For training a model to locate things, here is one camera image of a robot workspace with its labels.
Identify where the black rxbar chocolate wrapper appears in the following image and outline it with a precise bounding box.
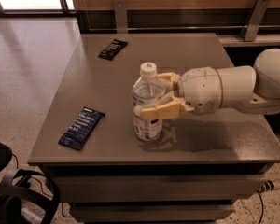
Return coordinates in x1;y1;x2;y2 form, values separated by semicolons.
98;39;128;61

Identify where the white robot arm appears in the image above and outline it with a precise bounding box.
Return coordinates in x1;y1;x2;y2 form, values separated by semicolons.
135;49;280;120

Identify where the left metal wall bracket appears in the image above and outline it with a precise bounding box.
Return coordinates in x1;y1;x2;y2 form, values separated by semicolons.
114;0;128;34

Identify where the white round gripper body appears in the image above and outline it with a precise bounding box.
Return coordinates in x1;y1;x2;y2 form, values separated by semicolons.
177;67;222;115

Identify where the clear plastic water bottle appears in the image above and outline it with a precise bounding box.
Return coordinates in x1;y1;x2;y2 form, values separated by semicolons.
132;62;165;141

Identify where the black floor cable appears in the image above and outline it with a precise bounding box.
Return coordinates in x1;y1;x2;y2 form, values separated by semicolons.
257;190;265;224

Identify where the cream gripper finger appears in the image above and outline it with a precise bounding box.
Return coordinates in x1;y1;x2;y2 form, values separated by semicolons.
157;72;180;91
139;91;195;120

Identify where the metal wall bracket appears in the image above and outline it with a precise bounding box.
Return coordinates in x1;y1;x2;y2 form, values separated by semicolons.
114;0;128;34
240;0;271;42

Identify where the white power strip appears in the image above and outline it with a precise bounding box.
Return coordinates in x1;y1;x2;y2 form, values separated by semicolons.
259;179;280;193

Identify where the right metal wall bracket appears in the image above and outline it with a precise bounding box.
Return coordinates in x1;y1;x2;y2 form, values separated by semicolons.
240;0;271;42

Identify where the blue rxbar wrapper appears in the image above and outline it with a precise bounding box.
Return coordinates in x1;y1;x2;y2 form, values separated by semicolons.
58;106;105;150

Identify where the grey drawer cabinet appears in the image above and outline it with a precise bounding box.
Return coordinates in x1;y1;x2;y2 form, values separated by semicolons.
29;34;280;224

